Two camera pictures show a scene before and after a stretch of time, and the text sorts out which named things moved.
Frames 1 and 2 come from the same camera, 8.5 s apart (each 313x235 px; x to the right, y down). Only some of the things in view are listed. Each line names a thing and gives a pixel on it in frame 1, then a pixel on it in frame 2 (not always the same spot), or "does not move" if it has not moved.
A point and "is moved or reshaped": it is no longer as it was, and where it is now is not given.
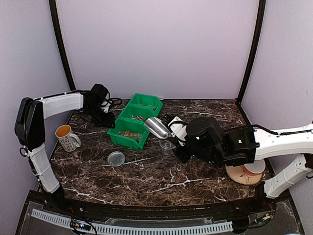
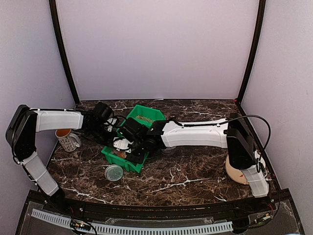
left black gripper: (108, 122) → (105, 143)
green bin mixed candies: (135, 114) → (129, 115)
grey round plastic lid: (116, 158) → (114, 172)
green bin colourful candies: (128, 131) is moved or reshaped
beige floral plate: (240, 174) does not move
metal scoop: (156, 126) is moved or reshaped
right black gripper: (183, 156) → (138, 160)
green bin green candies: (148, 105) → (145, 115)
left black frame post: (57, 31) does not move
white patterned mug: (69, 141) does not move
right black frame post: (262, 7) does not move
